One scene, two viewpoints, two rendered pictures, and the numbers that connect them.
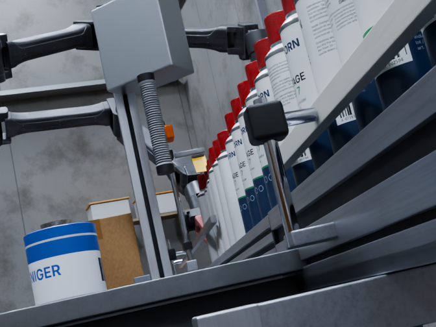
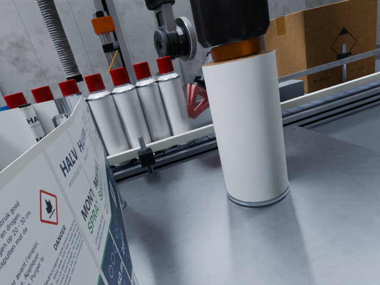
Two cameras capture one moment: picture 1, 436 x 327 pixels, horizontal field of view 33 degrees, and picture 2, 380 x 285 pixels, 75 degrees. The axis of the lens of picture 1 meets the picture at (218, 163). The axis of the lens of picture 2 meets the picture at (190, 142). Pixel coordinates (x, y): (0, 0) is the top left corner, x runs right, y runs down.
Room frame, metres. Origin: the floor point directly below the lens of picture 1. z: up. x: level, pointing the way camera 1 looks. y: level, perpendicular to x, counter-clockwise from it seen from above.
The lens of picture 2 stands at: (1.63, -0.54, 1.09)
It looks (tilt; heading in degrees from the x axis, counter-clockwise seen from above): 20 degrees down; 87
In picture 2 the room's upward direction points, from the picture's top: 14 degrees counter-clockwise
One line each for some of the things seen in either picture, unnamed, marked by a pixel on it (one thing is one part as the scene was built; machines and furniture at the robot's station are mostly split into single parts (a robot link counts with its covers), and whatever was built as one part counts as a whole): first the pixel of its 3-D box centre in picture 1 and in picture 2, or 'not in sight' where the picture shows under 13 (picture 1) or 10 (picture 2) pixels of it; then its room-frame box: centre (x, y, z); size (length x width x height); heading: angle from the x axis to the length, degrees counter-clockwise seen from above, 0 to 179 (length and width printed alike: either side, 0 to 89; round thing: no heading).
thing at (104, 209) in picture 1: (108, 213); not in sight; (9.06, 1.48, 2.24); 0.51 x 0.42 x 0.29; 109
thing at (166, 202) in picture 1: (155, 206); not in sight; (9.26, 0.91, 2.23); 0.49 x 0.40 x 0.28; 109
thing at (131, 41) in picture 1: (143, 41); not in sight; (1.49, 0.10, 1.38); 0.17 x 0.10 x 0.19; 64
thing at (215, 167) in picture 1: (233, 194); not in sight; (1.29, -0.01, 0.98); 0.05 x 0.05 x 0.20
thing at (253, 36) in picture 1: (260, 43); not in sight; (1.61, -0.16, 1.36); 0.07 x 0.06 x 0.07; 111
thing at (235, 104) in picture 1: (256, 164); not in sight; (1.05, -0.05, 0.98); 0.05 x 0.05 x 0.20
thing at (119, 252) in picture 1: (102, 270); (316, 46); (2.25, 0.42, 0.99); 0.30 x 0.24 x 0.27; 9
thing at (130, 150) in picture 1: (135, 148); (113, 34); (1.54, 0.17, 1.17); 0.04 x 0.04 x 0.67; 9
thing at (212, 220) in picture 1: (193, 248); (260, 85); (1.89, 0.11, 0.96); 1.07 x 0.01 x 0.01; 9
